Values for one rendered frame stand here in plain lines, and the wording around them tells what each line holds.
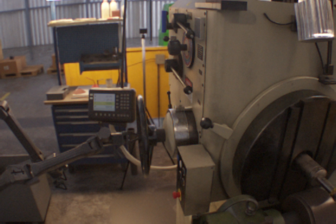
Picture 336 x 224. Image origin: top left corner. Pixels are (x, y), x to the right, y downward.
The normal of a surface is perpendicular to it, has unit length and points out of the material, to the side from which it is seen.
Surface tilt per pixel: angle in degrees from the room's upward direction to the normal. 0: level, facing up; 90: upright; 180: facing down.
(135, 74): 90
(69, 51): 90
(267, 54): 90
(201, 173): 90
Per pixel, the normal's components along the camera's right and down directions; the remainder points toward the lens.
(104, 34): 0.13, 0.36
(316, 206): 0.07, -0.75
